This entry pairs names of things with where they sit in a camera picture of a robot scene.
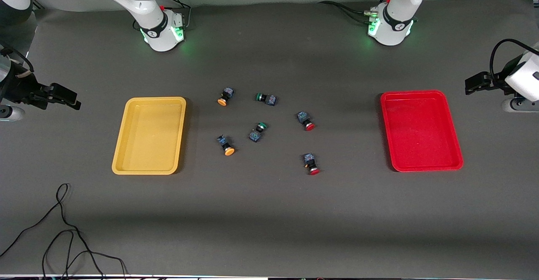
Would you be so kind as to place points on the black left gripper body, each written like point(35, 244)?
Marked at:
point(496, 80)

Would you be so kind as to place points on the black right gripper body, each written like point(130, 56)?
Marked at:
point(20, 89)

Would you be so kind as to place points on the orange push button switch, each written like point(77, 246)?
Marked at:
point(223, 141)
point(226, 94)

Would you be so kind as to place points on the red push button switch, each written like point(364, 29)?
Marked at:
point(309, 160)
point(304, 118)

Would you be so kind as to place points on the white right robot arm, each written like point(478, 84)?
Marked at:
point(147, 2)

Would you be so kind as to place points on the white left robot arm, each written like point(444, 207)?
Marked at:
point(396, 23)

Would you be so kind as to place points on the red plastic tray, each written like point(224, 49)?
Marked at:
point(421, 132)

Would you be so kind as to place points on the yellow plastic tray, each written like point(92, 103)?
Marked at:
point(149, 137)

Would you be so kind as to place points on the dark grey table mat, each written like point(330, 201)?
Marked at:
point(269, 212)

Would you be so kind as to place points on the green push button switch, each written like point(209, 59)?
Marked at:
point(255, 135)
point(269, 100)

